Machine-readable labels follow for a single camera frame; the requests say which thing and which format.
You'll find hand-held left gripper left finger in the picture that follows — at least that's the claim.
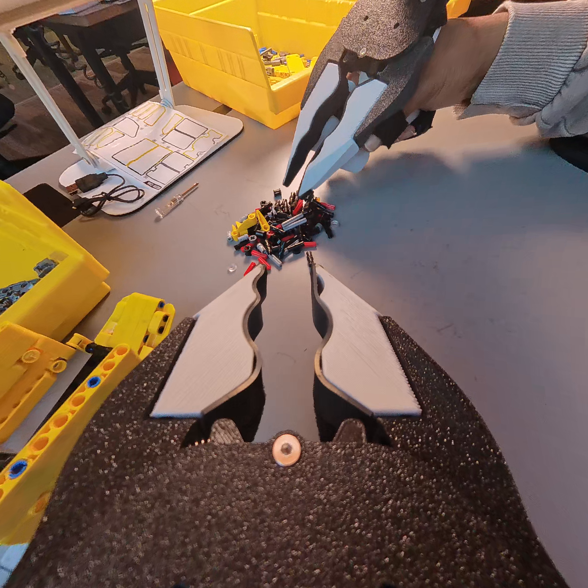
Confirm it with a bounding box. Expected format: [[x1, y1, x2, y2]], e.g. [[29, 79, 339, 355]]
[[149, 264, 268, 444]]

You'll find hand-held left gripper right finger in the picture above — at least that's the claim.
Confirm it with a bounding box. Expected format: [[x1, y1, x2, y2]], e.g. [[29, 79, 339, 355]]
[[307, 262, 422, 444]]

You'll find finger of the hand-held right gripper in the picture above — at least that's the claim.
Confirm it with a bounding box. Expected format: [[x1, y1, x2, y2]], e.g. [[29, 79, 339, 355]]
[[282, 62, 351, 187], [298, 76, 389, 199]]

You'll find pile of small building pieces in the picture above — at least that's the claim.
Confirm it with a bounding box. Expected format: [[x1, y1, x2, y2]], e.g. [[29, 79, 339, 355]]
[[226, 192, 340, 273]]

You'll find yellow black robot model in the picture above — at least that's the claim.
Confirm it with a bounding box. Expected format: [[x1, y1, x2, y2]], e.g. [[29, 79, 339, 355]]
[[0, 292, 176, 548]]

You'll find person's right forearm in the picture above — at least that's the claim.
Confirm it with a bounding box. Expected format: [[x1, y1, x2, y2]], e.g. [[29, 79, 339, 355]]
[[452, 0, 588, 138]]

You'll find grey desk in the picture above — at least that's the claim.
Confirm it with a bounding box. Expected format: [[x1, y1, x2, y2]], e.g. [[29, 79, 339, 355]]
[[0, 85, 588, 588]]

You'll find person's right hand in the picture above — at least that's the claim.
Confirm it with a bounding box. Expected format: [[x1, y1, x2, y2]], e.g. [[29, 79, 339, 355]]
[[404, 11, 511, 113]]

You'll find pile of yellow pieces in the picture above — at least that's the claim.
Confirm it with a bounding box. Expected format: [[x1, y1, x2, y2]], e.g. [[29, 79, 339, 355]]
[[258, 45, 319, 86]]

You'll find white stand base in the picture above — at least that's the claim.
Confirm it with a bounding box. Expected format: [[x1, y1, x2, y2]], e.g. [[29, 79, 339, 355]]
[[85, 101, 228, 189]]

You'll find pile of dark pieces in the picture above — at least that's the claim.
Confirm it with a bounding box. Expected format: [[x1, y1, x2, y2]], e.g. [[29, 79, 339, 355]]
[[0, 258, 65, 314]]

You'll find black pad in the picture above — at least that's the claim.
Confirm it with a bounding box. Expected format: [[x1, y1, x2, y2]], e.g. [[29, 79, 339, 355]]
[[549, 135, 588, 174]]

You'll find dark flat plate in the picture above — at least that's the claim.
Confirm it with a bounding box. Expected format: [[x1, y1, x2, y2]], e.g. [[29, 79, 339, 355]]
[[23, 182, 77, 228]]

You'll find dark table with black legs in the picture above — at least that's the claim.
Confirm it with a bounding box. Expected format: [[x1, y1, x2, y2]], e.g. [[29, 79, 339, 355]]
[[14, 0, 154, 130]]

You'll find clear handle screwdriver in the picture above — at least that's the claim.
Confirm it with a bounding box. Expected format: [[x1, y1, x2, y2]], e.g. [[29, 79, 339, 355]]
[[155, 182, 200, 221]]

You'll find black usb cable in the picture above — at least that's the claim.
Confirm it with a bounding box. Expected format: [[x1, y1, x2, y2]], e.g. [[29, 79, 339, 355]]
[[64, 170, 146, 217]]

